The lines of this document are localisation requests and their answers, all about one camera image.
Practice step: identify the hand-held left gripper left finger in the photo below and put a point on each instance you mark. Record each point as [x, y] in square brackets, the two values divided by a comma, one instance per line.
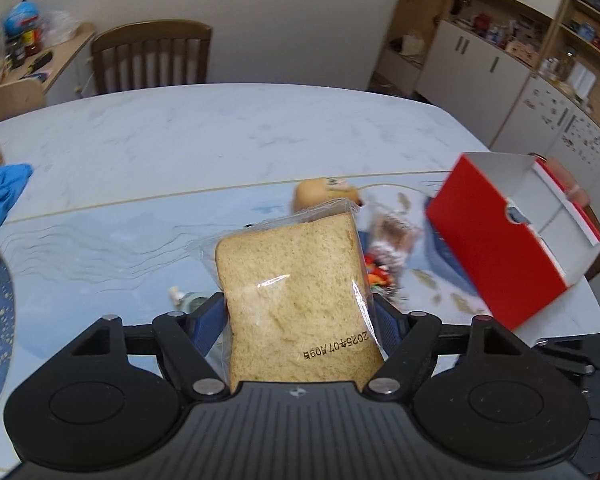
[207, 321]

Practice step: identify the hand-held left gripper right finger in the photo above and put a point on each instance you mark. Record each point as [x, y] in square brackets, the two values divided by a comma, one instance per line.
[391, 325]

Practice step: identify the bagged bread slice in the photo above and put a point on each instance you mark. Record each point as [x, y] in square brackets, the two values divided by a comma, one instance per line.
[290, 290]

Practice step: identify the red cardboard box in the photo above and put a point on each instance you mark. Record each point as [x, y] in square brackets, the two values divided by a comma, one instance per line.
[490, 250]

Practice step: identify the small pale capped item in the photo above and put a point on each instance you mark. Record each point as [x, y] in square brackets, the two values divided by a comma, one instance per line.
[180, 300]

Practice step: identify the orange red small toy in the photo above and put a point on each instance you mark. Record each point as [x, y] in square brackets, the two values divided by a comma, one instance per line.
[377, 275]

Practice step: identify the clear packet of brown biscuits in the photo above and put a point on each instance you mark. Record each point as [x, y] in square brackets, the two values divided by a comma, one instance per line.
[392, 230]

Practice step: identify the brown chair back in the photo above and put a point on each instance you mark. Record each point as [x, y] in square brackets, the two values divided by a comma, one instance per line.
[597, 265]

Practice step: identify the yellow wrapped bun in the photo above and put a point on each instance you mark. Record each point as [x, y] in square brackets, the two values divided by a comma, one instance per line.
[312, 191]

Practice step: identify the blue cloth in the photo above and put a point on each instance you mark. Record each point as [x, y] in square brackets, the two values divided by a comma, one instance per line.
[2, 190]

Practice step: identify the white wooden cabinet unit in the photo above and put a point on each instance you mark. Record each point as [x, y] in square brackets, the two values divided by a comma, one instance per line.
[480, 60]

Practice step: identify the beige tote bag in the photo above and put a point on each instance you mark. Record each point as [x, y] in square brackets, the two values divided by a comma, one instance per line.
[412, 45]

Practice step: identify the dark wooden chair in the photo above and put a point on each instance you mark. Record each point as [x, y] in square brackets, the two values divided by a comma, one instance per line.
[150, 35]

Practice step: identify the light wooden chair back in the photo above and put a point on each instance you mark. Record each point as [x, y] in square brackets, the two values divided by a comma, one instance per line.
[15, 97]

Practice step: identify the wooden side table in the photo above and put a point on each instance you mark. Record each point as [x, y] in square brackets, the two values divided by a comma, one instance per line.
[65, 52]

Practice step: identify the red sauce bottle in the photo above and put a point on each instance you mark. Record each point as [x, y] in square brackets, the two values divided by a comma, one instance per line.
[31, 44]

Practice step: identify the clear plastic bag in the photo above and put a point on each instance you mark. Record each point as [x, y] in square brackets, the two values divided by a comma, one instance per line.
[60, 25]

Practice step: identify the blue lidded container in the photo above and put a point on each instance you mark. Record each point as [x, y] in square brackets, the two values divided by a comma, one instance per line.
[22, 16]

